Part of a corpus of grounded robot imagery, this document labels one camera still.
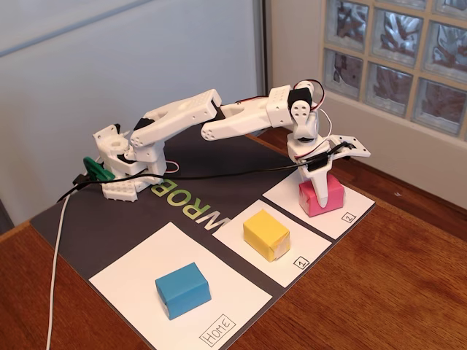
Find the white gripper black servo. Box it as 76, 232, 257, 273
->
286, 132, 332, 209

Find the red paper box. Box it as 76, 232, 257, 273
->
298, 174, 346, 219

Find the yellow paper box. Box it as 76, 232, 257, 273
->
242, 209, 292, 263

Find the blue paper box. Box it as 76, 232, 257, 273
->
155, 262, 212, 321

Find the white sheet marked home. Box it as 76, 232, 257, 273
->
88, 221, 274, 350

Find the white sheet marked 2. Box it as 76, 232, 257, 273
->
262, 164, 377, 241

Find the white sheet marked 1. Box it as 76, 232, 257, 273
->
212, 198, 333, 289

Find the glass block window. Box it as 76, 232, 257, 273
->
317, 0, 467, 141

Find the dark grey mat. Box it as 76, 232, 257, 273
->
29, 115, 377, 350

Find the green clamp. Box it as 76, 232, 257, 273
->
82, 155, 116, 183

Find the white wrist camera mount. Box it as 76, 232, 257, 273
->
327, 134, 372, 160

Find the red white servo wire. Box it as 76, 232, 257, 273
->
294, 79, 335, 147

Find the black cable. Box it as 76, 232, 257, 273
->
56, 143, 357, 203

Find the grey metal door frame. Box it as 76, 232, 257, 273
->
252, 0, 274, 133

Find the white cable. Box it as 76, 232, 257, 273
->
44, 192, 72, 350

